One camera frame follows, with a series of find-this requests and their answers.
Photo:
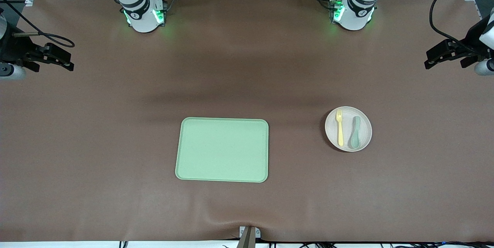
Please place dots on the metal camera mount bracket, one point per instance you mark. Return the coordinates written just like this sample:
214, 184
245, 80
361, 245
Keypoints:
249, 236

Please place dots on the brown table cover mat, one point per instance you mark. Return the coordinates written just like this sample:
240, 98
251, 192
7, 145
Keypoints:
247, 66

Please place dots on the yellow plastic fork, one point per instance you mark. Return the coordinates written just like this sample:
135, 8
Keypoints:
340, 132

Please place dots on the beige round plate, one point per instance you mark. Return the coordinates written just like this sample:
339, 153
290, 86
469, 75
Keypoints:
364, 130

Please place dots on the light green rectangular tray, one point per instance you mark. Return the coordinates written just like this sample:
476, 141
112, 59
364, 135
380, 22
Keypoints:
222, 149

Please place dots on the grey-green plastic spoon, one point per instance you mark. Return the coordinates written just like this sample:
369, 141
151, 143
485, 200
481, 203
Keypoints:
355, 140

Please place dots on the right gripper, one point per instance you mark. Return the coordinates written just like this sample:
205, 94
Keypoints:
11, 50

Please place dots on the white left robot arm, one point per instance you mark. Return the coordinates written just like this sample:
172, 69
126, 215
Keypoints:
357, 8

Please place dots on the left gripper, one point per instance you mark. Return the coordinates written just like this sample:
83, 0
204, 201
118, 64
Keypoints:
469, 44

